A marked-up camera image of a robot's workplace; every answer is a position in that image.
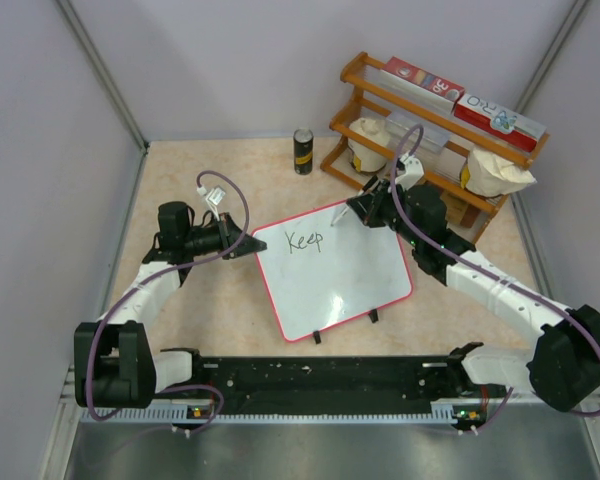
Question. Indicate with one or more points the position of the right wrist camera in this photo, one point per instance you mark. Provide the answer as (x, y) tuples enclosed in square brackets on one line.
[(409, 171)]

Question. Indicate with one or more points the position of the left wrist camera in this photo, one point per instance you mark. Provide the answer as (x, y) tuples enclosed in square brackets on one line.
[(212, 198)]

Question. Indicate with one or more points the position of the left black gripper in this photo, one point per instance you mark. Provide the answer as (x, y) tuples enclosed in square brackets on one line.
[(231, 234)]

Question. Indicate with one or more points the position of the black drink can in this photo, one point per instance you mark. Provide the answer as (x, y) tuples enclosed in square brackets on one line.
[(303, 151)]

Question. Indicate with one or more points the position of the red box with 3D print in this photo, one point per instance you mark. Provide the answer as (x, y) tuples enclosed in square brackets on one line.
[(420, 85)]

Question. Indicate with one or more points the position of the grey cable duct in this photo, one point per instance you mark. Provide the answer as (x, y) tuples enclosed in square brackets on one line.
[(196, 412)]

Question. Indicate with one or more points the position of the white marker pen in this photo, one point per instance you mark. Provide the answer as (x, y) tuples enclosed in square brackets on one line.
[(339, 216)]

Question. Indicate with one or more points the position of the cream cloth bag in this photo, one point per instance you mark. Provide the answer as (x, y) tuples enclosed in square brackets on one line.
[(489, 175)]

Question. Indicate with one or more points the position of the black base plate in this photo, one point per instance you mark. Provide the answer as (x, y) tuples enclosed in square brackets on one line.
[(337, 385)]

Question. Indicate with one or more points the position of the dark brown box on rack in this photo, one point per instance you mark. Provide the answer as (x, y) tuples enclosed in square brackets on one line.
[(458, 211)]

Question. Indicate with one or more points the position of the red white foil box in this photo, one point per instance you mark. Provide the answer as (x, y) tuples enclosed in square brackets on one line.
[(512, 127)]

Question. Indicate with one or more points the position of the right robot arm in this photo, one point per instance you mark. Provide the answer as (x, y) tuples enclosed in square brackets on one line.
[(561, 365)]

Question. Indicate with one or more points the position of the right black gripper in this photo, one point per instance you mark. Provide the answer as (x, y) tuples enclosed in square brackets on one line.
[(384, 193)]

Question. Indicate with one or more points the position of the pink framed whiteboard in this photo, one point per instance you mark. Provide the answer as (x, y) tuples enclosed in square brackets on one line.
[(318, 275)]

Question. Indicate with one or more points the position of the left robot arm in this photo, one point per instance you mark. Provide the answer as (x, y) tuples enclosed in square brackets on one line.
[(113, 363)]

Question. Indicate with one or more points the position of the wooden two tier rack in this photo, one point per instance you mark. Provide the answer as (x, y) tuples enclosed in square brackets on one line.
[(367, 118)]

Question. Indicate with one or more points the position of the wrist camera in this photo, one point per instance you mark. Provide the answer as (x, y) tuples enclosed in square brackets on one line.
[(409, 171), (212, 198)]

